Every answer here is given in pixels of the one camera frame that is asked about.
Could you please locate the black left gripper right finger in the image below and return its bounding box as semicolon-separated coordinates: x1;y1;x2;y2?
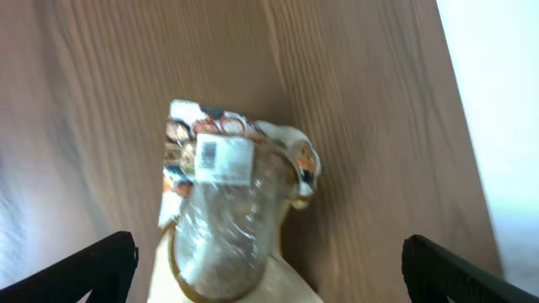
402;235;538;303

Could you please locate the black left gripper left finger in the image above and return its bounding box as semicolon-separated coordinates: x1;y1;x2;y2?
1;231;139;303

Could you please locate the snack bag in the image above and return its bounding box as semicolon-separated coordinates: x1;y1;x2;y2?
148;99;322;303

